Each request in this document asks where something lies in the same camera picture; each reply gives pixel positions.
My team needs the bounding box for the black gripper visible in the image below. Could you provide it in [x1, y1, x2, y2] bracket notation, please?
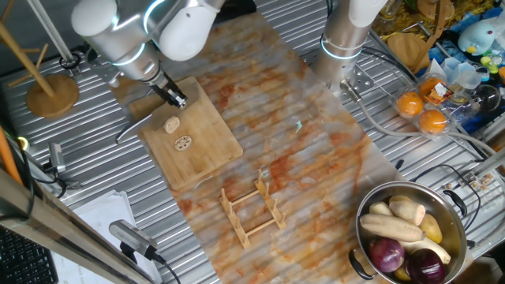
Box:
[151, 74, 186, 110]

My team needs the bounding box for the lotus root chunk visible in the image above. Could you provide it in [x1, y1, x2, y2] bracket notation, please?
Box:
[163, 115, 181, 135]

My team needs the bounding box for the steel cleaver knife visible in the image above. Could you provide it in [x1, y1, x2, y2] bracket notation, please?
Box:
[115, 78, 197, 144]

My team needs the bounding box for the lotus root slice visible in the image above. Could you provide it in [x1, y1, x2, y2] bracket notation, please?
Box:
[174, 134, 193, 152]

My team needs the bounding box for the small pale root piece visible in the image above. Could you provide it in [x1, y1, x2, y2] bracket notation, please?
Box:
[368, 201, 394, 217]

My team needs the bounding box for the long pale lotus root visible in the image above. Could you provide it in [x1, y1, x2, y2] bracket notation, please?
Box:
[359, 212, 426, 242]

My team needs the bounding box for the thick short lotus root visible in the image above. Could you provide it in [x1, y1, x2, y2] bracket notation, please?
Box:
[388, 196, 427, 226]

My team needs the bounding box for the pale curved root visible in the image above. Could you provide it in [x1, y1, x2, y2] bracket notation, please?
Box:
[398, 236, 451, 264]

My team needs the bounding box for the wooden cutting board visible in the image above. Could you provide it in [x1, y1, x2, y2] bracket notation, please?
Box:
[128, 76, 245, 191]

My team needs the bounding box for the wooden mug tree stand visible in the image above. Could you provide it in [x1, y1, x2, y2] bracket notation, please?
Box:
[0, 0, 81, 118]

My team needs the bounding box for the white paper stack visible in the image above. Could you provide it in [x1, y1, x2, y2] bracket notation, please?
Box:
[50, 190, 163, 284]

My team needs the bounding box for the wooden knife rack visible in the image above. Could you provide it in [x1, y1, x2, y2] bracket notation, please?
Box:
[219, 169, 287, 249]

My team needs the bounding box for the orange marble pattern mat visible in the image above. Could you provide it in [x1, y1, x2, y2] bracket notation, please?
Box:
[104, 11, 474, 284]

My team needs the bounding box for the white rod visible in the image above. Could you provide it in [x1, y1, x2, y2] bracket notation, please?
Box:
[26, 0, 76, 64]

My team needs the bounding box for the orange pole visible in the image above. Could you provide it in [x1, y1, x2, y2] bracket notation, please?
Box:
[0, 125, 24, 185]

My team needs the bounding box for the black keyboard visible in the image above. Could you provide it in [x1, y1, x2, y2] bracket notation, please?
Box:
[0, 226, 59, 284]

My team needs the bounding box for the round wooden stand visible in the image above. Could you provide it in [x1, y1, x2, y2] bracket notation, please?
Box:
[386, 0, 455, 74]

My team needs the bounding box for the orange fruit with label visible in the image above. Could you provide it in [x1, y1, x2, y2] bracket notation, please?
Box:
[419, 77, 445, 99]

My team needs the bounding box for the small yellow potato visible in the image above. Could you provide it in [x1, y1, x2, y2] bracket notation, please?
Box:
[393, 264, 411, 282]

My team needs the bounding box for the clear plastic fruit pack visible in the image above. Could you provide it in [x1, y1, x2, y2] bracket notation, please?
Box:
[392, 73, 481, 141]

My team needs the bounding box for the clear plastic cup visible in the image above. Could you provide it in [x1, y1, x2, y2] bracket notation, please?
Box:
[441, 57, 490, 90]

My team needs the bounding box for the steel pot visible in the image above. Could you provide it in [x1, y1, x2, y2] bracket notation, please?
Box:
[348, 180, 469, 284]

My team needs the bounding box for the dark purple onion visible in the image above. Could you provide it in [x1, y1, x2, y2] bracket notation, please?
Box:
[405, 248, 447, 284]

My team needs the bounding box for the blue plush toy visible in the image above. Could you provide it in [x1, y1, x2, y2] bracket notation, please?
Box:
[457, 20, 497, 55]

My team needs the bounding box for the dark glass bowl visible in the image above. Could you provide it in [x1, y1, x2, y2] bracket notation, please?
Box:
[471, 84, 502, 113]

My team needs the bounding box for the green yellow toy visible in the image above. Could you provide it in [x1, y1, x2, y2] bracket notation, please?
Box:
[479, 54, 500, 75]

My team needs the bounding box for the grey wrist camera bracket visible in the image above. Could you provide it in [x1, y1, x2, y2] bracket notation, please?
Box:
[94, 62, 124, 88]

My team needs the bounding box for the black cable loop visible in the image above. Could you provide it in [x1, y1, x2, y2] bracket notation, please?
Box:
[58, 52, 83, 71]

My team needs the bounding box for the black clamp mounted camera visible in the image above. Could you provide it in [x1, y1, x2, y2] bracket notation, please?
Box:
[42, 141, 82, 190]

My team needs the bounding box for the silver exterior camera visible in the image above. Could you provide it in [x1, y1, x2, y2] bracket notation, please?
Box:
[109, 219, 159, 261]

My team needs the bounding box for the black camera cable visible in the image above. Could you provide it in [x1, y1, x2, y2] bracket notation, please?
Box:
[151, 252, 182, 284]

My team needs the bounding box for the aluminium frame bar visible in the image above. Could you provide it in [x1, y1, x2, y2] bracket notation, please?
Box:
[0, 167, 155, 284]

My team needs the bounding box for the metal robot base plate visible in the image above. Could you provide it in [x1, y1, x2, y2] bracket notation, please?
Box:
[303, 50, 376, 99]

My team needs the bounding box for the grey hose cable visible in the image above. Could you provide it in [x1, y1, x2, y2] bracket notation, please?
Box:
[339, 78, 498, 157]

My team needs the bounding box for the thin black table cable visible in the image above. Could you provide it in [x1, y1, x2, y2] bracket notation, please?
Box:
[410, 163, 482, 232]

